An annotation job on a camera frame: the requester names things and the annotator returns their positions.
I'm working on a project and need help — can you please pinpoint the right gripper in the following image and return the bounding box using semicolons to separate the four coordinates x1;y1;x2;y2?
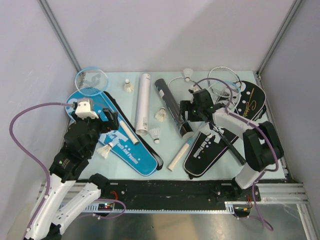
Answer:
177;100;203;122

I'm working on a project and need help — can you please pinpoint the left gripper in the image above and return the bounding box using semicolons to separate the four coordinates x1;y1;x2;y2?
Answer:
73;107;119;156

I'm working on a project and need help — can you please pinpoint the black shuttlecock tube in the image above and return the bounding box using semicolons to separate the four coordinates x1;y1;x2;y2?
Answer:
154;78;194;140

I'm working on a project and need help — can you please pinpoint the shuttlecock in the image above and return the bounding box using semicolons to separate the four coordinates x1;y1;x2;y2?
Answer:
154;107;167;123
96;142;114;159
183;68;194;82
123;78;134;93
149;127;160;144

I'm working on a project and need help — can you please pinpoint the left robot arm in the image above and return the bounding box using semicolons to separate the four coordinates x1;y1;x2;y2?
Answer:
24;108;119;240

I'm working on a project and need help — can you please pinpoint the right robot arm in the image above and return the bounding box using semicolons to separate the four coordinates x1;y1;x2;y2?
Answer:
180;81;284;201

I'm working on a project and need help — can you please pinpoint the white racket centre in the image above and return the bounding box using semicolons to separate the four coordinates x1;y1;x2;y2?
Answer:
167;76;202;105

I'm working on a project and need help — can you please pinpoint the white racket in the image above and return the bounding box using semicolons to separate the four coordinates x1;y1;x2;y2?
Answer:
167;76;202;105
207;66;246;166

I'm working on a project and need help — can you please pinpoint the light green table mat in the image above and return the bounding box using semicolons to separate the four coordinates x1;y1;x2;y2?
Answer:
56;70;287;181

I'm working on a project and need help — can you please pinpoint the blue racket cover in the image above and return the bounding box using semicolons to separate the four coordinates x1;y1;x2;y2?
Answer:
65;90;164;177

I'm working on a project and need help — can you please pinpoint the white shuttlecock tube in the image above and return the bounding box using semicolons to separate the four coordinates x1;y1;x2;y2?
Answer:
135;73;151;136

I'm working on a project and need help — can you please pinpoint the white racket right rear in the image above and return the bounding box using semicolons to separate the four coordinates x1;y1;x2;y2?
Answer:
207;66;246;166

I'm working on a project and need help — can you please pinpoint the light blue racket left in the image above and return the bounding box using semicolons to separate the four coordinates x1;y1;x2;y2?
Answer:
73;67;139;145

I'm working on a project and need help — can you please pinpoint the light blue racket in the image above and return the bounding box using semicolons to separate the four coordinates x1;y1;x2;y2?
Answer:
73;67;139;145
167;82;233;171

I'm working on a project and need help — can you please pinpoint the black racket cover front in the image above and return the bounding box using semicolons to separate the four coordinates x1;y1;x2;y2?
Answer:
183;124;238;179

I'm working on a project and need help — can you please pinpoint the black racket cover gold script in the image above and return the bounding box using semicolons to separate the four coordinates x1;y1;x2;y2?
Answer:
234;80;267;121

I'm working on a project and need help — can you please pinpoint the light blue racket right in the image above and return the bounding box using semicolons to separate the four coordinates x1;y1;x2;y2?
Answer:
167;82;233;171

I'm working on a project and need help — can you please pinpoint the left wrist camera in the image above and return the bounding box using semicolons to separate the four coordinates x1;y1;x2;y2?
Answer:
75;98;99;119

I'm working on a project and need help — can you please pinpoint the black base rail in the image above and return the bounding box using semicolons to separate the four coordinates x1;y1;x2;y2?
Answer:
85;180;261;213

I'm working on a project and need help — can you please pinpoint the left aluminium frame post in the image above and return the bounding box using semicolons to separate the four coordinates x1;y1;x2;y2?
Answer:
37;0;82;72

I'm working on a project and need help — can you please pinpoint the aluminium frame post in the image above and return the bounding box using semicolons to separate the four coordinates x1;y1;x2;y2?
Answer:
256;0;305;77
37;0;82;72

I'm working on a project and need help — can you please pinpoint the right aluminium frame post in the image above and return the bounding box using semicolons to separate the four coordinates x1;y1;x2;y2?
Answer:
256;0;305;77

